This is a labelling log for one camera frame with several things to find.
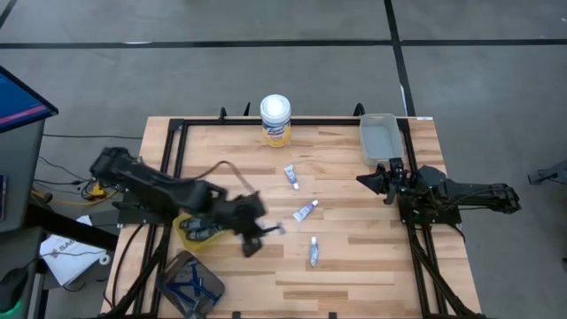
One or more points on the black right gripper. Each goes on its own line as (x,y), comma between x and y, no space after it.
(394,177)

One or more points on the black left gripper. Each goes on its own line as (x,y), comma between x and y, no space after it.
(243,215)

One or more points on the grey travel bottle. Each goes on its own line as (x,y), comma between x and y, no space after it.
(195,223)
(204,233)

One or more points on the white toothpaste tube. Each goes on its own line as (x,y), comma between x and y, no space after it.
(305,211)
(291,177)
(313,251)

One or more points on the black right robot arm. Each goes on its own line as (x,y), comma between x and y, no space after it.
(478,195)

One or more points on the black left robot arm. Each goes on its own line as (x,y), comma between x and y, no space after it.
(146,186)

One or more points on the white plastic bin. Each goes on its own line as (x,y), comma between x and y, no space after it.
(381,142)

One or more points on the yellow plastic bin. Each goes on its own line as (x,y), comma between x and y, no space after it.
(197,245)

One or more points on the dark smoked plastic tray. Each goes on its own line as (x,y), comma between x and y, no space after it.
(177,270)

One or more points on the Lysol wipes canister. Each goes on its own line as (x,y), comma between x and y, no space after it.
(275,119)

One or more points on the yellow power plug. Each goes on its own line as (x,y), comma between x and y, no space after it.
(96,191)

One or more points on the white papers on floor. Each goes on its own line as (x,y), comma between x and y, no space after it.
(66,261)

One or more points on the black desk bar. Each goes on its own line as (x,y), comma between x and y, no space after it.
(66,227)

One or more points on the black computer mouse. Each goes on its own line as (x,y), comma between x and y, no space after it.
(12,288)

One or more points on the grey desk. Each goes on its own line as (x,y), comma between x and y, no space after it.
(20,168)

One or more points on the monitor with blue screen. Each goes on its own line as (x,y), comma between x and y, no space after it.
(20,104)

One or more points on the black aluminium table frame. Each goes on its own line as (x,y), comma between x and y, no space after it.
(310,121)

